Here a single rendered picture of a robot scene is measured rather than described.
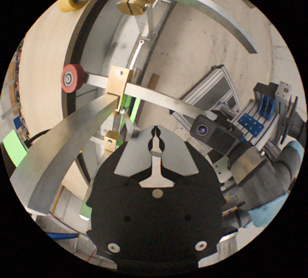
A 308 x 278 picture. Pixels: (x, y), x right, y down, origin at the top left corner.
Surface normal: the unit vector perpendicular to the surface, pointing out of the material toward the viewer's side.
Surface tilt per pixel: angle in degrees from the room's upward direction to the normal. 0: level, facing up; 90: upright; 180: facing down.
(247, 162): 90
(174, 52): 0
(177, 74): 0
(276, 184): 90
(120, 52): 0
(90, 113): 90
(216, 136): 31
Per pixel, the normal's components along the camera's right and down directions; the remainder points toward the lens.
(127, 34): 0.00, 0.47
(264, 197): -0.86, -0.45
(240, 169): -0.99, -0.12
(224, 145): -0.47, 0.22
